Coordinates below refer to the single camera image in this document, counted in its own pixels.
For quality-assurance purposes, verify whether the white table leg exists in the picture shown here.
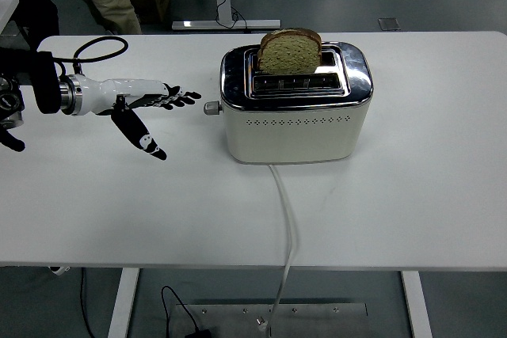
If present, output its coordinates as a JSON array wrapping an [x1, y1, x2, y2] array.
[[106, 268, 140, 338], [399, 270, 433, 338]]

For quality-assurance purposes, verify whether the white power cord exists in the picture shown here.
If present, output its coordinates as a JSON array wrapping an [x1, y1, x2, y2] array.
[[259, 163, 299, 335]]

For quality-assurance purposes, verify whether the cream chrome toaster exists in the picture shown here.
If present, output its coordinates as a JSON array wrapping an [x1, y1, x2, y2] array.
[[203, 40, 375, 165]]

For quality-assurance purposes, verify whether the brown cardboard box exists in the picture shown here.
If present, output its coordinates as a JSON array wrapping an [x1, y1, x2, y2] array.
[[130, 0, 172, 25]]

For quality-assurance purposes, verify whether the black cable with adapter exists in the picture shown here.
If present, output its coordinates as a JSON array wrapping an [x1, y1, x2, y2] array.
[[160, 285, 213, 338]]

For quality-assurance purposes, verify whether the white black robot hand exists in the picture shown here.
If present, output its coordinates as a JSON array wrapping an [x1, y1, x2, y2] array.
[[78, 76, 203, 161]]

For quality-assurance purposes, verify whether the white side table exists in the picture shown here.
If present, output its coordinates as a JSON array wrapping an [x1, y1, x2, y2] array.
[[0, 0, 20, 34]]

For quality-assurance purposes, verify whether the grey floor outlet plate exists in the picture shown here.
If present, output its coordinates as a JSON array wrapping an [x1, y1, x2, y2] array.
[[378, 17, 401, 32]]

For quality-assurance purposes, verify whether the brown bread slice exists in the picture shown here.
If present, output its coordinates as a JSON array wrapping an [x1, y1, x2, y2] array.
[[257, 28, 323, 76]]

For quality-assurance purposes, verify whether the black chair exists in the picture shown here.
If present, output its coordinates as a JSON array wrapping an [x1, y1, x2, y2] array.
[[0, 0, 60, 52]]

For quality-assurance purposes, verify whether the grey metal plate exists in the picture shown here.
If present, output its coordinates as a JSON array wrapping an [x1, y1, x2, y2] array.
[[168, 302, 369, 338]]

